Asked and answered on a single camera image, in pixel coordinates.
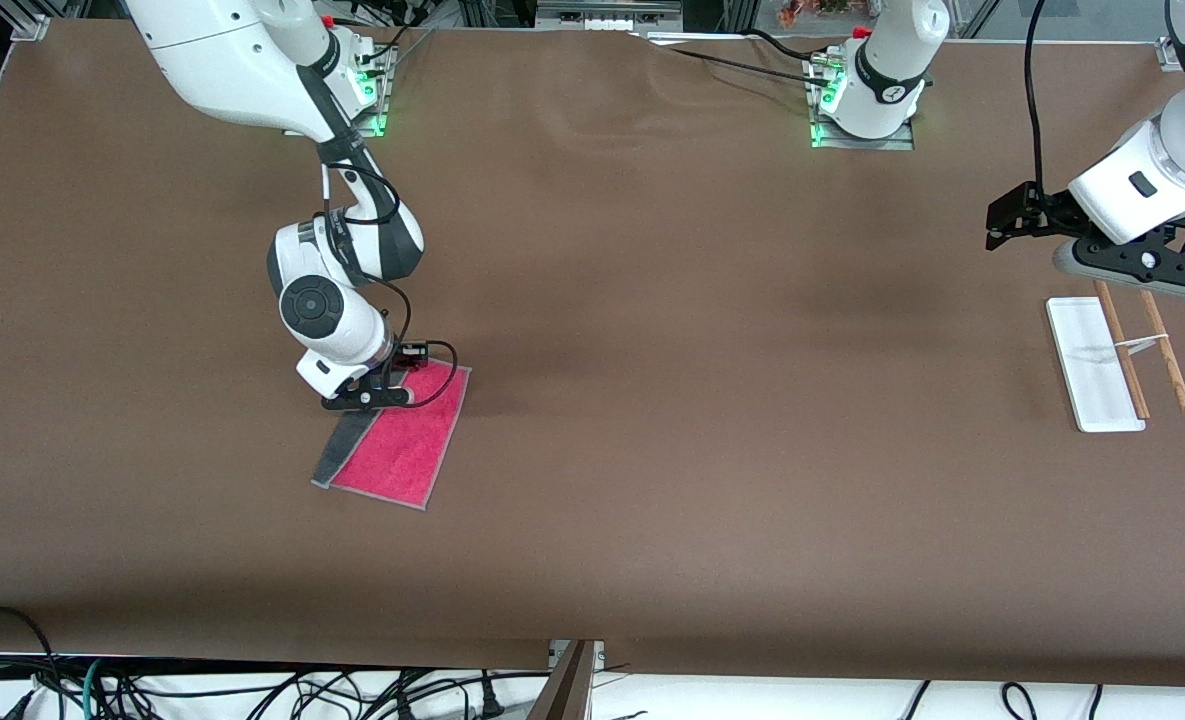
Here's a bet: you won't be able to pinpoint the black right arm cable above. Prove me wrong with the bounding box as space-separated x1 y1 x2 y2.
320 160 460 411

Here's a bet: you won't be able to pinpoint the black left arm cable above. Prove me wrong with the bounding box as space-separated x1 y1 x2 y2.
1023 0 1049 193

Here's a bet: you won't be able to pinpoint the brown wooden post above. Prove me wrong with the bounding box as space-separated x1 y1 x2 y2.
530 640 599 720

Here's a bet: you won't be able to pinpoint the tangled black floor cables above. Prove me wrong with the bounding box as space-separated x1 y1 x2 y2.
52 668 553 720

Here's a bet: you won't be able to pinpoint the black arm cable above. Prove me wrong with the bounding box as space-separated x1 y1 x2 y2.
320 160 460 411
1023 0 1049 193

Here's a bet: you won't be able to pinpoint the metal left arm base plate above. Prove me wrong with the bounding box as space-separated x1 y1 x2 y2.
805 55 918 152

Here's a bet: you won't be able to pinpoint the thick black floor cable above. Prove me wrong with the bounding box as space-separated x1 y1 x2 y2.
0 604 57 720

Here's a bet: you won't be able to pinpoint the black cable on table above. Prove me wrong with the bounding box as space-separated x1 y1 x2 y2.
642 28 845 83

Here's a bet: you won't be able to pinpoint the white rectangular tray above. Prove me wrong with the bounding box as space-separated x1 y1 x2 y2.
1045 280 1185 434

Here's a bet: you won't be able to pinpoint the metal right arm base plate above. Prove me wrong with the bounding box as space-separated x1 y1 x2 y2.
350 38 400 138

